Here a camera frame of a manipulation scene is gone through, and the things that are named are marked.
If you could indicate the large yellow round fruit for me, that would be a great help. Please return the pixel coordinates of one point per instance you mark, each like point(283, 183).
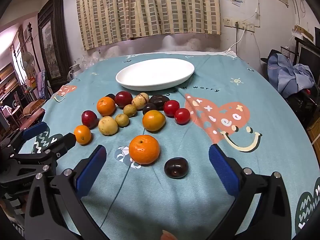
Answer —
point(108, 125)

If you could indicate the dark framed painting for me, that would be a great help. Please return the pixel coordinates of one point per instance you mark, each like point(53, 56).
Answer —
point(51, 47)

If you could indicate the striped pepino melon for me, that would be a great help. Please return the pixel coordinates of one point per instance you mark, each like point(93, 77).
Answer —
point(140, 101)

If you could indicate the large orange mandarin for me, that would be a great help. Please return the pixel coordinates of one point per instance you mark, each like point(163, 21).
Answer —
point(144, 149)

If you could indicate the small orange mandarin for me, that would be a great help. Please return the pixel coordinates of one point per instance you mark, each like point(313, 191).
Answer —
point(82, 134)

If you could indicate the person's right hand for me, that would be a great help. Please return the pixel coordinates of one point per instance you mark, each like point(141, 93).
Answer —
point(168, 235)

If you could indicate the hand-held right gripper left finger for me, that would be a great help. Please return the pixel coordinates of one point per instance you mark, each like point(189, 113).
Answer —
point(91, 171)

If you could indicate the wooden bookshelf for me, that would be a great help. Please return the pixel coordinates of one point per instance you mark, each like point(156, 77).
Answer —
point(7, 82)

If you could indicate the black monitor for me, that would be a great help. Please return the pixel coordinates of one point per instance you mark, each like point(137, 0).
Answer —
point(310, 58)

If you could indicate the white electric fan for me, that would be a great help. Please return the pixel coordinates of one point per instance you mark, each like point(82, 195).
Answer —
point(28, 60)

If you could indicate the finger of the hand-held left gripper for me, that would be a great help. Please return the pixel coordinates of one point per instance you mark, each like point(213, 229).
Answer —
point(35, 130)
point(63, 143)

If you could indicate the red plum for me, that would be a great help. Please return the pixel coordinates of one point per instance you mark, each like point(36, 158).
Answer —
point(123, 99)
point(89, 119)

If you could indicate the beige checked curtain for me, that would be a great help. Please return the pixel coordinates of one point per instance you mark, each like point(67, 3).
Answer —
point(150, 10)

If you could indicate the blue clothes pile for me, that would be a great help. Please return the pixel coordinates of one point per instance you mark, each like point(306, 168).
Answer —
point(287, 75)

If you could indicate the white oval plate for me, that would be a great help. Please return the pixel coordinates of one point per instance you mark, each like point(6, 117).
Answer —
point(155, 73)

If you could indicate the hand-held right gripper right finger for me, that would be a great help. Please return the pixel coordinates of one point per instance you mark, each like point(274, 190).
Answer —
point(222, 170)

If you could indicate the red cherry tomato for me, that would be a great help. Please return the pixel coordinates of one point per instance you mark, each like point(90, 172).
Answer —
point(171, 108)
point(182, 116)

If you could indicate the white kettle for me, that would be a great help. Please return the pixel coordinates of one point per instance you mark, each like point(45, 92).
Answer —
point(74, 71)

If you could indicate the white wall socket row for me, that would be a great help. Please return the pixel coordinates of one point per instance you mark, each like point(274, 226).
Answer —
point(243, 26)

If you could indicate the small dark purple plum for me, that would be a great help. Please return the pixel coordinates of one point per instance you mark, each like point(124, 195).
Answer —
point(110, 96)

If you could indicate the teal printed tablecloth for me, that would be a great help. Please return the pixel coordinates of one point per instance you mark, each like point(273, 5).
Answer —
point(175, 205)

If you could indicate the small yellow-green round fruit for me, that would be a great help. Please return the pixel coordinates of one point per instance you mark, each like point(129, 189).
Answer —
point(122, 120)
point(130, 110)

